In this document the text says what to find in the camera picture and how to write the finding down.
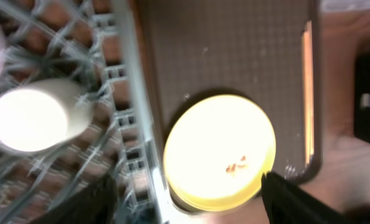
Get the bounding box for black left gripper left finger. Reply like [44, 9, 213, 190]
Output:
[31, 174, 118, 224]

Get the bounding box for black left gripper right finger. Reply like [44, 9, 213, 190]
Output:
[261, 172, 370, 224]

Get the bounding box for yellow plate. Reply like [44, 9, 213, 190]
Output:
[163, 95, 276, 212]

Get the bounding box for white cup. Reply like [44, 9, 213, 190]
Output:
[0, 78, 94, 154]

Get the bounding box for wooden chopstick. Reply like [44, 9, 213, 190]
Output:
[302, 21, 315, 168]

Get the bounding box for grey plastic dishwasher rack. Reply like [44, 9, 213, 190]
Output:
[0, 0, 165, 223]

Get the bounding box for food scraps on plate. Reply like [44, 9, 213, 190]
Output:
[225, 155, 249, 175]

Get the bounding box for dark brown serving tray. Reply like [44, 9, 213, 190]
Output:
[131, 0, 325, 215]

